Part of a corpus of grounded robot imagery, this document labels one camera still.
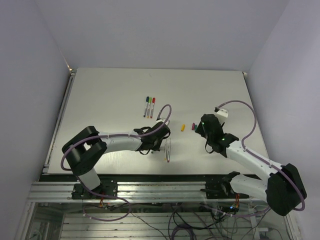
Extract yellow-end white pen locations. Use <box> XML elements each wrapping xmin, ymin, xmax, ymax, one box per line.
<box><xmin>164</xmin><ymin>139</ymin><xmax>168</xmax><ymax>162</ymax></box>

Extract magenta-end white pen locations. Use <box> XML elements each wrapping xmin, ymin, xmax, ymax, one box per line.
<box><xmin>166</xmin><ymin>138</ymin><xmax>172</xmax><ymax>163</ymax></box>

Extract yellow pen cap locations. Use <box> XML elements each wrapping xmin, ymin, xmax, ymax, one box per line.
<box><xmin>181</xmin><ymin>124</ymin><xmax>186</xmax><ymax>132</ymax></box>

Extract red-end white pen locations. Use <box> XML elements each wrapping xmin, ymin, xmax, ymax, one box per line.
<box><xmin>149</xmin><ymin>103</ymin><xmax>155</xmax><ymax>119</ymax></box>

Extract orange-end white pen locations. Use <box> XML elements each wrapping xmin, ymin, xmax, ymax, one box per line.
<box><xmin>146</xmin><ymin>103</ymin><xmax>151</xmax><ymax>118</ymax></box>

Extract blue-end white pen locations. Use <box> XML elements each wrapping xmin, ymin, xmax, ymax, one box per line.
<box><xmin>143</xmin><ymin>100</ymin><xmax>149</xmax><ymax>118</ymax></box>

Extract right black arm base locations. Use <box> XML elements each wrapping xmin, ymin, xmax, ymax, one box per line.
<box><xmin>200</xmin><ymin>171</ymin><xmax>249</xmax><ymax>199</ymax></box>

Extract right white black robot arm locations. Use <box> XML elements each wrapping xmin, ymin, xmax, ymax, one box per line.
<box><xmin>195</xmin><ymin>114</ymin><xmax>307</xmax><ymax>216</ymax></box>

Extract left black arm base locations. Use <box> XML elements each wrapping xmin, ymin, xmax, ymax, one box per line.
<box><xmin>71</xmin><ymin>180</ymin><xmax>118</xmax><ymax>200</ymax></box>

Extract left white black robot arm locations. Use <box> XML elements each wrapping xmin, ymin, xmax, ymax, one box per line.
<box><xmin>62</xmin><ymin>119</ymin><xmax>171</xmax><ymax>199</ymax></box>

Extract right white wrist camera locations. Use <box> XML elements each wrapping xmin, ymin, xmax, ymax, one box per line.
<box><xmin>214</xmin><ymin>107</ymin><xmax>229</xmax><ymax>118</ymax></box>

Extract floor cable bundle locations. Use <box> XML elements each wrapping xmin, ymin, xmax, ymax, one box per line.
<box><xmin>82</xmin><ymin>197</ymin><xmax>271</xmax><ymax>240</ymax></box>

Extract aluminium rail frame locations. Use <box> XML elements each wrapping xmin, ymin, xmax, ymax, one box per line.
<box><xmin>17</xmin><ymin>68</ymin><xmax>292</xmax><ymax>240</ymax></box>

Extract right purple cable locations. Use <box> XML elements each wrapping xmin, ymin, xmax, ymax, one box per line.
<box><xmin>214</xmin><ymin>99</ymin><xmax>307</xmax><ymax>218</ymax></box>

